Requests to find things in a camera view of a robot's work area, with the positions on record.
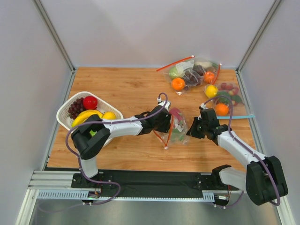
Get orange-zip bag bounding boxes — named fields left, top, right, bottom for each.
left=194, top=57, right=222, bottom=84
left=154, top=107, right=189, bottom=150
left=156, top=55, right=204, bottom=95

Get red dragon fruit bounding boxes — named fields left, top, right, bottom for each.
left=169, top=107, right=187, bottom=141

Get yellow fake pear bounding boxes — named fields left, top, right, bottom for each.
left=102, top=112, right=117, bottom=120

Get red fake apple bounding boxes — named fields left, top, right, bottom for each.
left=83, top=96, right=98, bottom=110

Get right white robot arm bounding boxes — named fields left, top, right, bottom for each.
left=187, top=108, right=288, bottom=205

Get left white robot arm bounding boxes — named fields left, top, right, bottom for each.
left=71, top=104, right=188, bottom=179

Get orange fake fruit blue bag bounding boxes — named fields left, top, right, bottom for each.
left=214, top=103, right=229, bottom=116

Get blue-zip clear bag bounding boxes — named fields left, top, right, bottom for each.
left=203, top=82, right=255, bottom=120

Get green fake avocado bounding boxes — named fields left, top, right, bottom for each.
left=216, top=91, right=231, bottom=104

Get yellow fake apple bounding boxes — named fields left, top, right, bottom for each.
left=205, top=85, right=218, bottom=98

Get orange fake fruit left bag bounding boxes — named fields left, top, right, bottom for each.
left=171, top=77, right=185, bottom=91

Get orange fake fruit middle bag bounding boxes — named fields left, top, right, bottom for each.
left=204, top=71, right=215, bottom=84

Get dark purple fake grapes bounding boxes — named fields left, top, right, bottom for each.
left=182, top=66, right=205, bottom=90

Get green fake cabbage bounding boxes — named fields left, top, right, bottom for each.
left=168, top=67, right=184, bottom=79

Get white fake radish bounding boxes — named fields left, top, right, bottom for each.
left=194, top=61, right=212, bottom=69

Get green striped fake melon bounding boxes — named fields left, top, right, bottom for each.
left=89, top=130, right=97, bottom=137

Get yellow fake banana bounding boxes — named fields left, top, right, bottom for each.
left=72, top=110, right=103, bottom=127

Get white perforated plastic basket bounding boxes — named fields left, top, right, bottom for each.
left=56, top=91, right=124, bottom=131

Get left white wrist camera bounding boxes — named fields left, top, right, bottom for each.
left=160, top=101, right=171, bottom=112

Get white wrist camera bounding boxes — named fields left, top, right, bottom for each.
left=160, top=101, right=171, bottom=112
left=199, top=103, right=208, bottom=111

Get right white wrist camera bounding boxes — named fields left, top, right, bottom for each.
left=199, top=103, right=208, bottom=111

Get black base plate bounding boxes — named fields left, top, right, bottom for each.
left=70, top=168, right=240, bottom=198

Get aluminium corner frame post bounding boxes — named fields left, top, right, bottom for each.
left=236, top=0, right=283, bottom=73

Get white slotted cable duct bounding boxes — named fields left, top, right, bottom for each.
left=37, top=189, right=215, bottom=203

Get left aluminium frame post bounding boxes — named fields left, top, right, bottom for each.
left=32, top=0, right=75, bottom=73

